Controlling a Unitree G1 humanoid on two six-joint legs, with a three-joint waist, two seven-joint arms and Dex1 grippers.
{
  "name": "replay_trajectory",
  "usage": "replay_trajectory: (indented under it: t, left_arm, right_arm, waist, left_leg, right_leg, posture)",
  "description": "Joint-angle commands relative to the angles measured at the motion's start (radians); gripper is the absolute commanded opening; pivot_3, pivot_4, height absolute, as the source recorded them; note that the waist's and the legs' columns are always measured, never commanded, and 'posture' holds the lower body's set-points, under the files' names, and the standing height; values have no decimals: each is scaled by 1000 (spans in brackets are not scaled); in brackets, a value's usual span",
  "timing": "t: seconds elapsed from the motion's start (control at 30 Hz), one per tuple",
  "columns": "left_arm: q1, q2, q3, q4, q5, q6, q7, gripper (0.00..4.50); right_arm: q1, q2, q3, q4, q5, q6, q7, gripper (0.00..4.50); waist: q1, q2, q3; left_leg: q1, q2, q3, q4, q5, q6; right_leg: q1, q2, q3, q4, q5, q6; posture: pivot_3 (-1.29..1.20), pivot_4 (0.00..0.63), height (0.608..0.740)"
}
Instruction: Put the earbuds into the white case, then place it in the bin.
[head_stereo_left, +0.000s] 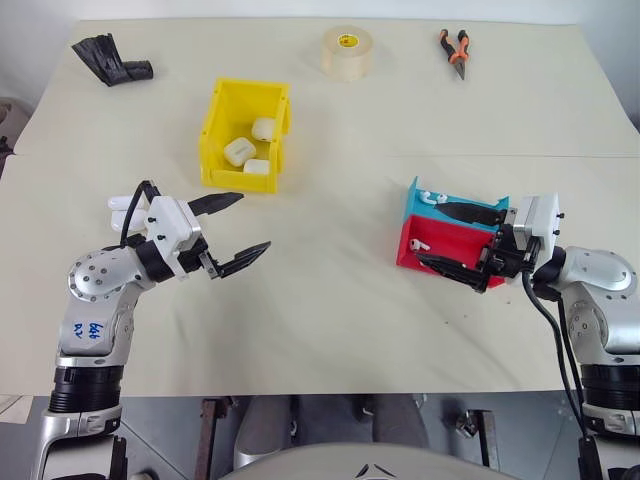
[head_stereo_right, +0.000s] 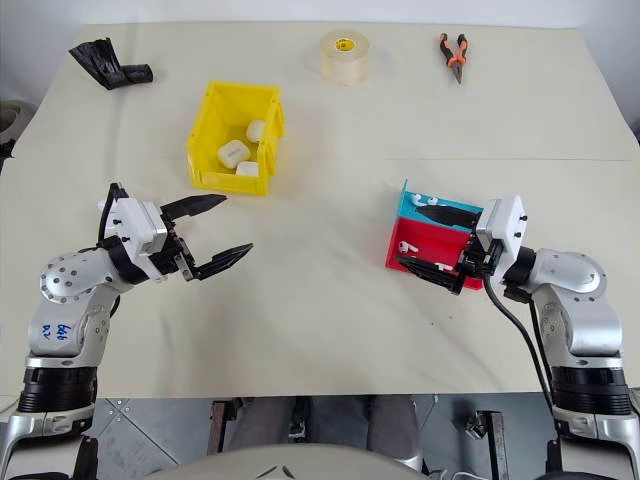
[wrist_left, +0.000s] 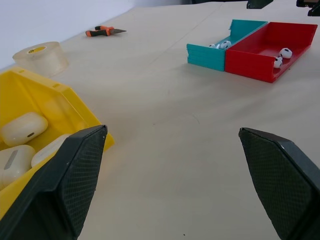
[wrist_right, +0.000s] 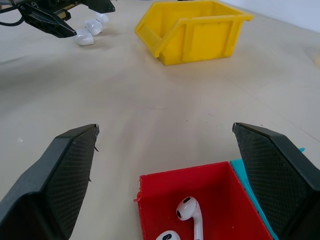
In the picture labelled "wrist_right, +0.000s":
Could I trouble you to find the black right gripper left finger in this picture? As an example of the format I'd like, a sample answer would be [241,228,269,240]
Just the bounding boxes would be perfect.
[0,123,101,240]

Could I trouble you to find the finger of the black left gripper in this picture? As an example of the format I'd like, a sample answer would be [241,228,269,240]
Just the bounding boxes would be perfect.
[20,3,78,39]
[85,0,117,14]

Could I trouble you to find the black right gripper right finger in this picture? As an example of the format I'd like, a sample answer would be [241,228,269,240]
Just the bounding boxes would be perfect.
[231,122,320,240]

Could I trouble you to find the white case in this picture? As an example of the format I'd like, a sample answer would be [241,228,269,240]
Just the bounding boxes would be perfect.
[95,12,110,25]
[84,18,104,36]
[73,28,95,47]

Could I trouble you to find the yellow plastic bin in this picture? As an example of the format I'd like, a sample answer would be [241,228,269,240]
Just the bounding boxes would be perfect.
[134,0,254,66]

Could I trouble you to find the teal plastic tray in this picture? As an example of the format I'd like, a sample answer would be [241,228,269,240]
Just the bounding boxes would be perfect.
[229,146,307,238]

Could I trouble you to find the red plastic tray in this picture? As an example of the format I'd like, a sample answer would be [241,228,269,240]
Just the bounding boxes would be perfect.
[134,161,274,240]

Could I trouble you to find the white earbud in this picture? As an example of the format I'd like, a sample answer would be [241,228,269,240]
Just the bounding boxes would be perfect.
[175,195,204,240]
[155,229,182,240]

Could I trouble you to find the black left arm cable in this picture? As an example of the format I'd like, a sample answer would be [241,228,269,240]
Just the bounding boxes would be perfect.
[0,3,26,27]

